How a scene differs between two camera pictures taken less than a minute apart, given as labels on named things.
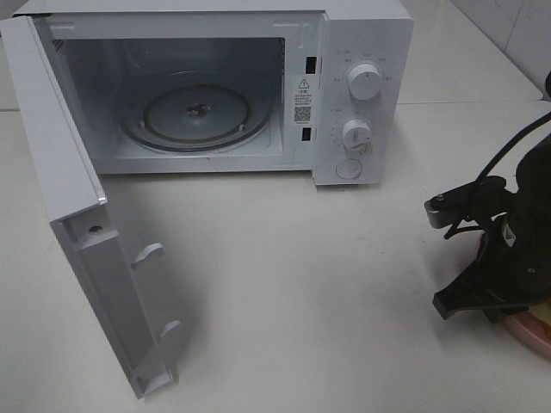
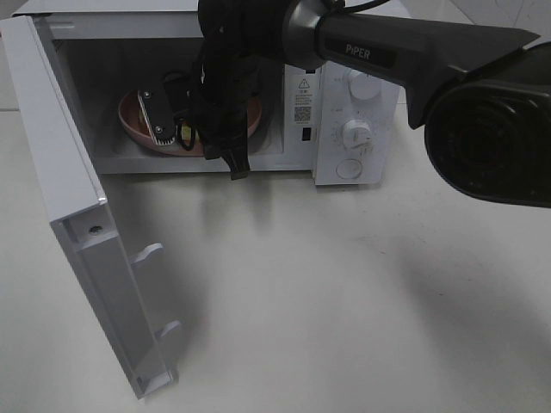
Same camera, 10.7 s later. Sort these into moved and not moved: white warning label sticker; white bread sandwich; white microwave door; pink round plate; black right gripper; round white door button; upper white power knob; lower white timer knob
Moved: black right gripper; pink round plate; white bread sandwich
Not moved: round white door button; lower white timer knob; white warning label sticker; white microwave door; upper white power knob
